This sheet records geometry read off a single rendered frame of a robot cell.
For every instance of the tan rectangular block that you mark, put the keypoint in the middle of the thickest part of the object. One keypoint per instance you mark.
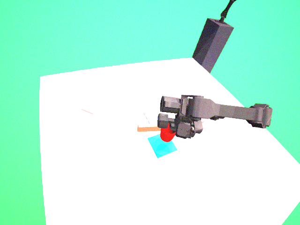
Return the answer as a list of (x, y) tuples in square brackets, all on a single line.
[(148, 127)]

